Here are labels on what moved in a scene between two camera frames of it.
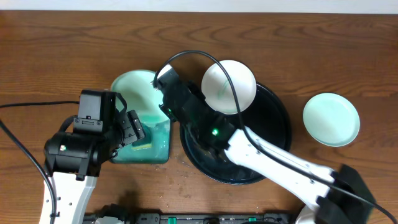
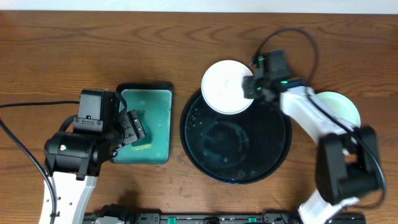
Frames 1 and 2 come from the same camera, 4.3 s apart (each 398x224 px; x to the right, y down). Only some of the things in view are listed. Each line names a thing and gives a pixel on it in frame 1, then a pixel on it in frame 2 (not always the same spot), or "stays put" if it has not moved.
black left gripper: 131,128 stays put
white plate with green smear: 217,89 stays put
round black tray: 266,116 stays put
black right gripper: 170,94 to 249,87
